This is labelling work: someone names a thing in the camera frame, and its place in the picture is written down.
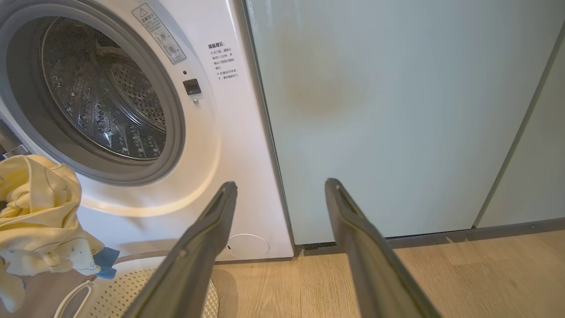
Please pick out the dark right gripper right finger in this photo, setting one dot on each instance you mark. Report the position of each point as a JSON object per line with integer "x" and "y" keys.
{"x": 371, "y": 260}

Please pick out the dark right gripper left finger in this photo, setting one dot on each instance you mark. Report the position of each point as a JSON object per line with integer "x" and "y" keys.
{"x": 194, "y": 256}

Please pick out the cream garment with blue trim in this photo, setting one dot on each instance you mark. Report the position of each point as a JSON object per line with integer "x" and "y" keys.
{"x": 39, "y": 212}

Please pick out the white perforated laundry basket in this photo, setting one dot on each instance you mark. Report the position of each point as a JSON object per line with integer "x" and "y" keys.
{"x": 119, "y": 296}

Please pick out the white front-load washing machine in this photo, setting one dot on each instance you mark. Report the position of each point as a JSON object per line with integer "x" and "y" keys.
{"x": 238, "y": 145}

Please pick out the grey rubber door gasket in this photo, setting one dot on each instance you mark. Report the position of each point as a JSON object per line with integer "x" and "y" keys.
{"x": 174, "y": 132}

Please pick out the pale green cabinet door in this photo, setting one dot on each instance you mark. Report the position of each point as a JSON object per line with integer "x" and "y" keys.
{"x": 534, "y": 168}
{"x": 375, "y": 110}

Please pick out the round white filter cover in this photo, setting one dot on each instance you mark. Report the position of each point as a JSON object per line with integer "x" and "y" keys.
{"x": 249, "y": 246}

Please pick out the dark grey cabinet plinth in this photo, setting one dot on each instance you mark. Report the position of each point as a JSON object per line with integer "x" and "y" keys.
{"x": 441, "y": 238}

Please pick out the perforated steel washer drum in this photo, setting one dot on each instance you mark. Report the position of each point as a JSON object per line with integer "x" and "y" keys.
{"x": 101, "y": 97}

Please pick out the grey warning sticker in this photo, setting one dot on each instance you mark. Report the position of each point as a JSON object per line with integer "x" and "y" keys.
{"x": 159, "y": 33}

